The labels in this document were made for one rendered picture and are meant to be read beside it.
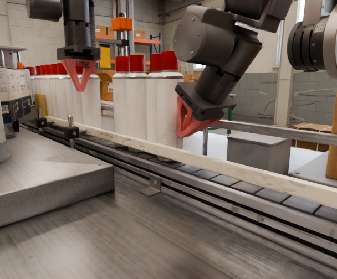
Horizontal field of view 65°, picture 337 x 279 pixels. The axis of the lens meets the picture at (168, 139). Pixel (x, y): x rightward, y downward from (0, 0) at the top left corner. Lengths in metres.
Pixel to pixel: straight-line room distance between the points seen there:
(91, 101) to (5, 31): 7.66
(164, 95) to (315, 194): 0.29
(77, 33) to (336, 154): 0.58
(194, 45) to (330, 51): 0.49
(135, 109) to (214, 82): 0.21
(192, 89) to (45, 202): 0.29
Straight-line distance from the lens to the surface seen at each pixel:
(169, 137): 0.50
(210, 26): 0.35
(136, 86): 0.56
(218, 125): 0.49
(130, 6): 0.90
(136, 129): 0.57
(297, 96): 6.41
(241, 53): 0.40
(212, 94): 0.42
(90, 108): 0.76
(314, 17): 0.86
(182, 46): 0.36
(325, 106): 6.16
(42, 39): 8.53
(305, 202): 0.39
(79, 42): 0.66
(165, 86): 0.49
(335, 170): 0.59
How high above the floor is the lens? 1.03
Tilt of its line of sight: 13 degrees down
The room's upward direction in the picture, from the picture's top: straight up
